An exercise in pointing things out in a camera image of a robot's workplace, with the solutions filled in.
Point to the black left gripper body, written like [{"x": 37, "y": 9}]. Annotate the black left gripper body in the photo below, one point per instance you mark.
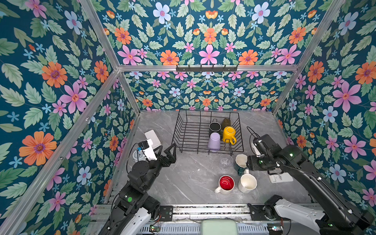
[{"x": 165, "y": 163}]

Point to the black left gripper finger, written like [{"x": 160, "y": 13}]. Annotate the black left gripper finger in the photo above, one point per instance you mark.
[
  {"x": 158, "y": 151},
  {"x": 170, "y": 155}
]

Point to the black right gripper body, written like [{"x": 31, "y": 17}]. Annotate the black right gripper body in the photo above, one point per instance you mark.
[{"x": 255, "y": 162}]

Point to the green and cream mug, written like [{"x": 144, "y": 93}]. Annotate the green and cream mug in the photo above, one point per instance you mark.
[{"x": 240, "y": 164}]

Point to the cream ceramic mug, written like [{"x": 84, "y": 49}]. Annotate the cream ceramic mug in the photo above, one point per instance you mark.
[{"x": 247, "y": 182}]

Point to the lavender plastic cup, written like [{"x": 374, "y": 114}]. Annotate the lavender plastic cup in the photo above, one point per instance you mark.
[{"x": 214, "y": 143}]

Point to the black mug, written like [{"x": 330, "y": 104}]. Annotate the black mug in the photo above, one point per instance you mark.
[{"x": 214, "y": 127}]

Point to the yellow plastic mug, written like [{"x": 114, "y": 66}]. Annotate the yellow plastic mug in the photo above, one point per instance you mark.
[{"x": 229, "y": 135}]

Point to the gold glitter cup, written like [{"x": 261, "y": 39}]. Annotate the gold glitter cup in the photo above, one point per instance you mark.
[{"x": 225, "y": 123}]

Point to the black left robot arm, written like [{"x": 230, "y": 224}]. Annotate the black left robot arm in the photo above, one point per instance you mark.
[{"x": 134, "y": 208}]

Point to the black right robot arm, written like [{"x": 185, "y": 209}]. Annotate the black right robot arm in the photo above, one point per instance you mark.
[{"x": 337, "y": 217}]

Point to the white round alarm clock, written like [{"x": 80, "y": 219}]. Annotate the white round alarm clock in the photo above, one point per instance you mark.
[{"x": 138, "y": 155}]

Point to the white rectangular box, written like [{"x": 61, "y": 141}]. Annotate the white rectangular box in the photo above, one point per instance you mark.
[{"x": 151, "y": 135}]

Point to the clear glass cup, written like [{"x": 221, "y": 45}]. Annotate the clear glass cup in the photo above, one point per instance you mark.
[{"x": 225, "y": 161}]

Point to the red interior white mug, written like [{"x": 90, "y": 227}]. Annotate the red interior white mug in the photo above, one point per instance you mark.
[{"x": 225, "y": 185}]

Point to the pale green box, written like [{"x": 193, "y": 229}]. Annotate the pale green box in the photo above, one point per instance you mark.
[{"x": 218, "y": 227}]

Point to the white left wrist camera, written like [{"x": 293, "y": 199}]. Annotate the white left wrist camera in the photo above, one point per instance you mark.
[{"x": 147, "y": 149}]

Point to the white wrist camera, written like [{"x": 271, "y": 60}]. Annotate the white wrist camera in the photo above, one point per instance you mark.
[
  {"x": 147, "y": 149},
  {"x": 254, "y": 146}
]

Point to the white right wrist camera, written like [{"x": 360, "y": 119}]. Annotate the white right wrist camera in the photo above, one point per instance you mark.
[{"x": 254, "y": 146}]

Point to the black wire dish rack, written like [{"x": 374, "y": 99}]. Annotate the black wire dish rack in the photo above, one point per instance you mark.
[{"x": 192, "y": 131}]

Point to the metal hook rail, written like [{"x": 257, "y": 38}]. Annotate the metal hook rail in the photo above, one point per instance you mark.
[{"x": 207, "y": 68}]

